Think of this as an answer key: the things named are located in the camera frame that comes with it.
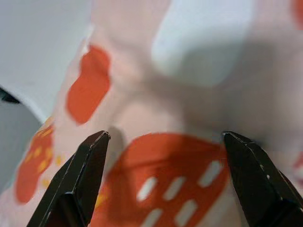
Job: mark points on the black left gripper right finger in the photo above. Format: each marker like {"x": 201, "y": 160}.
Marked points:
{"x": 258, "y": 184}

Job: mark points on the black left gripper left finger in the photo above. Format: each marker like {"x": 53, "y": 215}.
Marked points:
{"x": 78, "y": 179}

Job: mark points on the pink pillow with red patches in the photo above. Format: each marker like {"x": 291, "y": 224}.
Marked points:
{"x": 165, "y": 106}

